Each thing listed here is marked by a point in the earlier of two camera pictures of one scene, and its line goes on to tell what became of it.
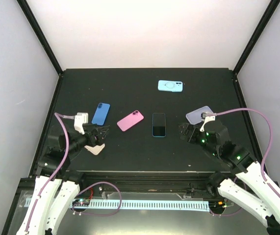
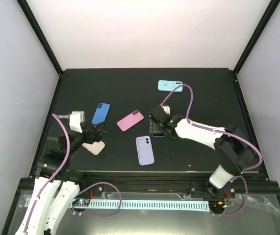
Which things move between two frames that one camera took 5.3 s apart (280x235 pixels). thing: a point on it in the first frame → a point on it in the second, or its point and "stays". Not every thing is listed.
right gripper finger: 183,137 → 153,127
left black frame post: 40,31 stays
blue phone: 100,114 stays
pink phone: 130,121 stays
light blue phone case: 172,86 stays
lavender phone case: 195,117 → 144,150
